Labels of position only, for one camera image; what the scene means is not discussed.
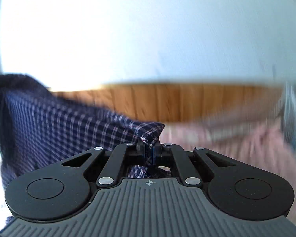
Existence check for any wooden panel headboard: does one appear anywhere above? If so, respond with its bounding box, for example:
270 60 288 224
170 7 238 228
52 83 282 122

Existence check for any pink teddy bear quilt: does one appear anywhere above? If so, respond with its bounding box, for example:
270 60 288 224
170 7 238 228
159 118 296 225

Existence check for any navy checked shirt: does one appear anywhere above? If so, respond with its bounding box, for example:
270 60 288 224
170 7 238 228
0 73 173 226

